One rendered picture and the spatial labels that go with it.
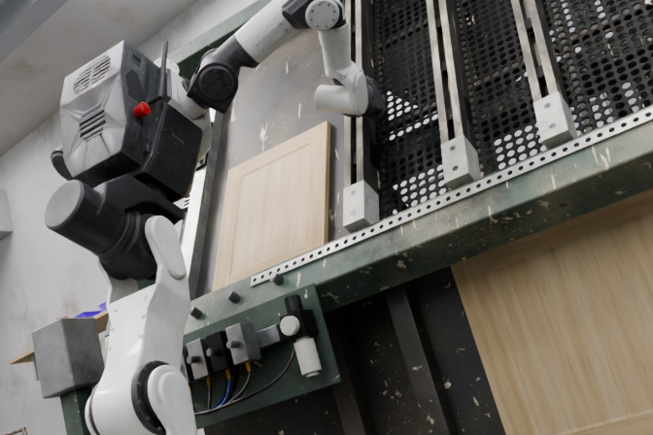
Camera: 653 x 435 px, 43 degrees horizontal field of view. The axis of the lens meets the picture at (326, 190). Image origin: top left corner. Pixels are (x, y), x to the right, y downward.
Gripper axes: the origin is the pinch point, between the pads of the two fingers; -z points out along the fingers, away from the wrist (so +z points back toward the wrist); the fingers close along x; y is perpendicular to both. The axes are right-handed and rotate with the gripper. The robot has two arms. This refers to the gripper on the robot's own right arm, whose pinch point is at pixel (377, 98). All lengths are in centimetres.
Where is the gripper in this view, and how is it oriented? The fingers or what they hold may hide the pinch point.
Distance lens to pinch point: 227.9
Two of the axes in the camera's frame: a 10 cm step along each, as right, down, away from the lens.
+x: -3.8, -9.2, 0.7
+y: -8.2, 3.7, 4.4
